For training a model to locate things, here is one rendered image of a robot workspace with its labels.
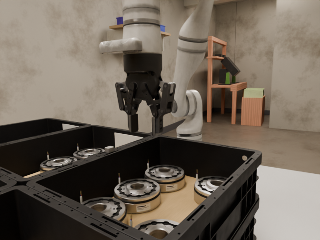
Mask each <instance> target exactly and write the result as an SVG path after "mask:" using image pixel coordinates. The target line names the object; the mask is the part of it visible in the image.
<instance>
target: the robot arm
mask: <svg viewBox="0 0 320 240"><path fill-rule="evenodd" d="M121 2H122V14H123V37H122V39H121V40H111V41H104V42H101V43H100V44H99V47H100V53H101V54H119V53H123V66H124V71H125V72H126V73H127V77H126V80H125V82H116V83H115V88H116V93H117V98H118V104H119V109H120V110H123V111H125V112H126V113H127V115H128V128H129V131H130V132H133V133H134V132H137V131H138V130H139V124H138V114H136V112H137V111H138V108H139V104H140V103H141V102H142V100H144V101H146V103H147V105H148V106H149V107H150V110H151V113H152V115H153V117H152V135H153V136H159V135H161V133H162V132H163V116H164V115H165V114H168V113H171V114H172V115H173V116H174V117H185V116H186V119H185V121H184V122H183V123H182V124H180V125H179V126H178V127H177V129H176V132H177V138H182V139H189V140H197V141H202V132H201V129H202V125H203V116H202V99H201V96H200V94H199V92H198V91H196V90H187V87H188V83H189V81H190V79H191V77H192V75H193V74H194V72H195V71H196V70H197V68H198V67H199V65H200V64H201V62H202V61H203V59H204V56H205V53H206V47H207V42H208V34H209V28H210V19H211V13H212V8H213V4H214V0H200V1H199V3H198V5H197V7H196V8H195V10H194V11H193V13H192V14H191V15H190V16H189V18H188V19H187V20H186V21H185V23H184V24H183V26H182V27H181V29H180V32H179V38H178V46H177V58H176V66H175V72H174V78H173V82H165V81H163V80H162V78H161V71H162V38H161V31H160V0H121ZM160 89H161V90H160ZM128 90H129V91H128ZM159 91H161V92H162V97H161V96H160V93H159ZM123 99H124V101H125V104H124V101H123ZM153 99H155V100H153Z"/></svg>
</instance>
